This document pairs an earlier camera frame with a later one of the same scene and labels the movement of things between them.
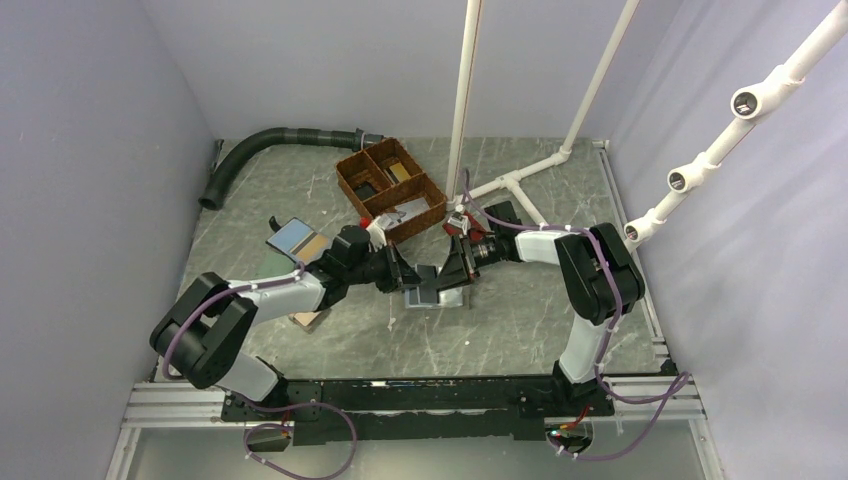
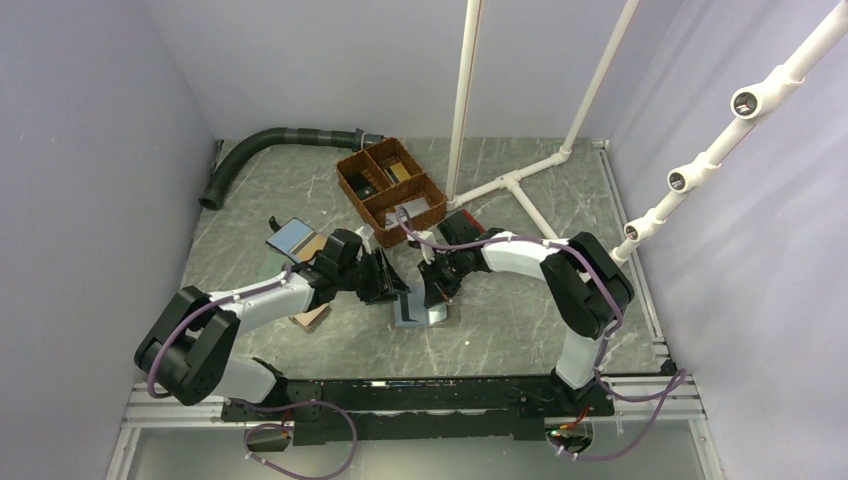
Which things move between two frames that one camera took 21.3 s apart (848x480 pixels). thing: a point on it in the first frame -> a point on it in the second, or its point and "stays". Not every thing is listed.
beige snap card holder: [308, 320] stays
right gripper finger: [459, 268] -> [439, 285]
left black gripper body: [376, 267] stays
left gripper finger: [404, 272] -> [395, 284]
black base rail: [347, 411] stays
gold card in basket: [399, 172] stays
